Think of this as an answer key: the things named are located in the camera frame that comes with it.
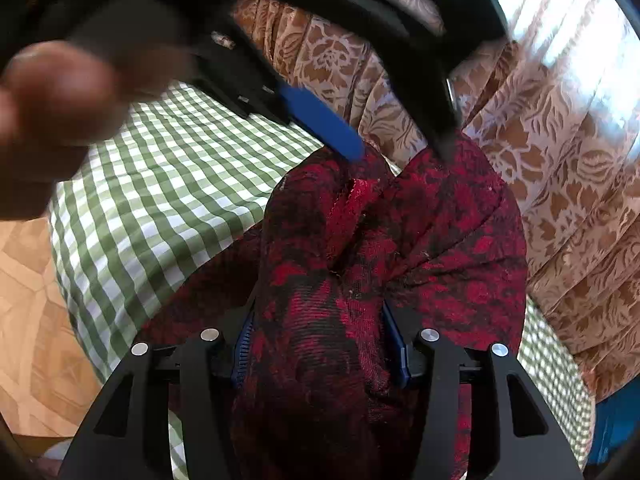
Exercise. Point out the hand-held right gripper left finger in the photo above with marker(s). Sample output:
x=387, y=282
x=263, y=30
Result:
x=245, y=347

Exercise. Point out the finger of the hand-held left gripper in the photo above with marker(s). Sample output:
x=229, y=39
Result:
x=425, y=90
x=320, y=120

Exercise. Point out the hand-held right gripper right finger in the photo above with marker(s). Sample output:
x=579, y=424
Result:
x=397, y=347

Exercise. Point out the red black patterned garment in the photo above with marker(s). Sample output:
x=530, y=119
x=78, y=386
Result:
x=325, y=285

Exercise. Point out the person's left hand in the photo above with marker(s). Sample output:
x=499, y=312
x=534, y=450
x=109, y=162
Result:
x=55, y=110

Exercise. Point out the brown floral curtain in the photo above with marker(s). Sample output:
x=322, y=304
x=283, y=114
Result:
x=565, y=160

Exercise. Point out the green checked bed sheet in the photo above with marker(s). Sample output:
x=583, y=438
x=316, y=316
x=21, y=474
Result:
x=165, y=185

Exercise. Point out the blue object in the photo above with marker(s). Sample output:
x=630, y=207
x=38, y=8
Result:
x=617, y=425

